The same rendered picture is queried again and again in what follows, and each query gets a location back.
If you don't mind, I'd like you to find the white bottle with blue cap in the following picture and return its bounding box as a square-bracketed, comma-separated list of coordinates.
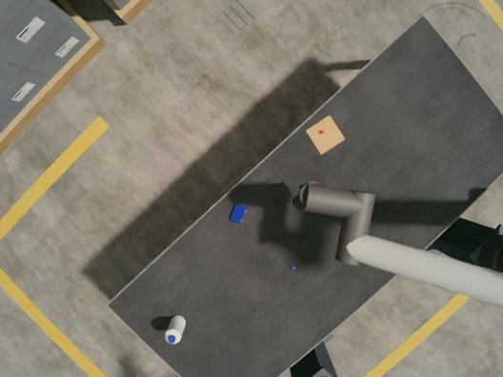
[165, 315, 186, 344]

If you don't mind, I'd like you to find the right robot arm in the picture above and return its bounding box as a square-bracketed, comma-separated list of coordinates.
[302, 185, 503, 308]

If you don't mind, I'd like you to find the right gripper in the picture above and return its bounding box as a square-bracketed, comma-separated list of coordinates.
[292, 183, 317, 211]

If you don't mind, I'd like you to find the beige flat mat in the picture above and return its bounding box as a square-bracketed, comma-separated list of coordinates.
[306, 116, 345, 154]

